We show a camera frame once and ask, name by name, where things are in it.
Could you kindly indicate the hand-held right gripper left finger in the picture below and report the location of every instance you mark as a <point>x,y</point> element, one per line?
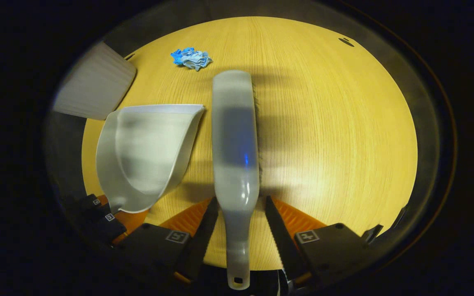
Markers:
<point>198,242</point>

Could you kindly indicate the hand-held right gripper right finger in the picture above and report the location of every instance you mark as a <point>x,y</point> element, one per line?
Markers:
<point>282,238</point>

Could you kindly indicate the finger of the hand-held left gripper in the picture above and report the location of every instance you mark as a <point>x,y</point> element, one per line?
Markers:
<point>87,203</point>
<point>109,228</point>

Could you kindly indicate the white plastic dustpan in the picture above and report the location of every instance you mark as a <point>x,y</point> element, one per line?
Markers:
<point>146,152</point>

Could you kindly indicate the small white broom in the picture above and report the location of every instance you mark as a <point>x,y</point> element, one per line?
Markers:
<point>235,131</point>

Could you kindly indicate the grey garbage bin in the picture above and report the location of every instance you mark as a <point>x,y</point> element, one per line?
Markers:
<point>93,82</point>

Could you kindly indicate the blue paper trash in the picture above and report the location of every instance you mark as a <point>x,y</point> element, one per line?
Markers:
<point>191,58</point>

